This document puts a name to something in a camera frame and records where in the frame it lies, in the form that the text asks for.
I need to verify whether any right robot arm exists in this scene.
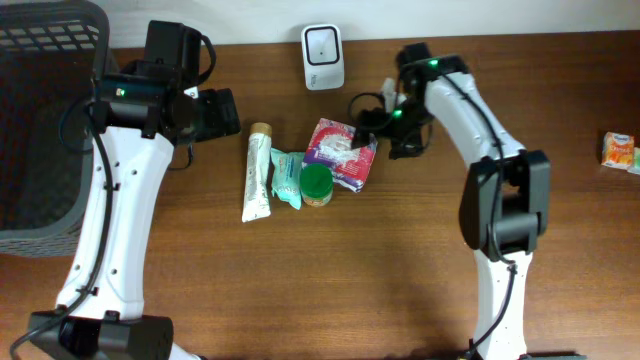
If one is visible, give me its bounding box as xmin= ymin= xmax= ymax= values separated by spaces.
xmin=351 ymin=43 xmax=551 ymax=359

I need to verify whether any dark grey plastic basket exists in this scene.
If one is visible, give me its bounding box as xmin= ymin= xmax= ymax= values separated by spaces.
xmin=1 ymin=1 xmax=118 ymax=257

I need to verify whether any green lid jar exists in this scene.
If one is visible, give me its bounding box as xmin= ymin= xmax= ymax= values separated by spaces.
xmin=300 ymin=164 xmax=334 ymax=207

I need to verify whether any green small tissue box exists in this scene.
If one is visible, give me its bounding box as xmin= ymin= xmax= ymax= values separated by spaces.
xmin=627 ymin=147 xmax=640 ymax=175

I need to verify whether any white tube with tan cap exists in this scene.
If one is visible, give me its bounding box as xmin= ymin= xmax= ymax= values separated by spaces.
xmin=242 ymin=122 xmax=272 ymax=223

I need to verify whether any orange small tissue box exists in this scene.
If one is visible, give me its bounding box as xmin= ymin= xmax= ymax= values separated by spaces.
xmin=601 ymin=132 xmax=635 ymax=170

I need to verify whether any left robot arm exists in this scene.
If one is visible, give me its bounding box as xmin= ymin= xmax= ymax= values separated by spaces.
xmin=21 ymin=20 xmax=241 ymax=359

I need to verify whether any teal wet wipes pack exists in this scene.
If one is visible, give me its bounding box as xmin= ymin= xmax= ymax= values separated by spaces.
xmin=271 ymin=148 xmax=304 ymax=210

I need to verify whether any pink purple tissue pack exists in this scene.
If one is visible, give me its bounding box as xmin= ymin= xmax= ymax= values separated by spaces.
xmin=302 ymin=118 xmax=378 ymax=193

